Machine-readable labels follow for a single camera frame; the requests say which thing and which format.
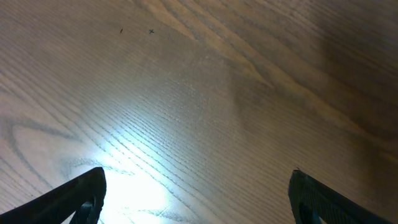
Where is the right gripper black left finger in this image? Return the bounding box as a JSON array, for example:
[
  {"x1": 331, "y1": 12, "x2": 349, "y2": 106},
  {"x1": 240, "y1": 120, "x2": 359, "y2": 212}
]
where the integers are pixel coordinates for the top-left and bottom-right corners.
[{"x1": 1, "y1": 167, "x2": 106, "y2": 224}]

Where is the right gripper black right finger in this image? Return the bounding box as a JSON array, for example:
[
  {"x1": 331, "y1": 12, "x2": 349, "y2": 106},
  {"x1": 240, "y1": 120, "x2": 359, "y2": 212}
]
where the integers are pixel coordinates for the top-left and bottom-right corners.
[{"x1": 288, "y1": 169, "x2": 391, "y2": 224}]

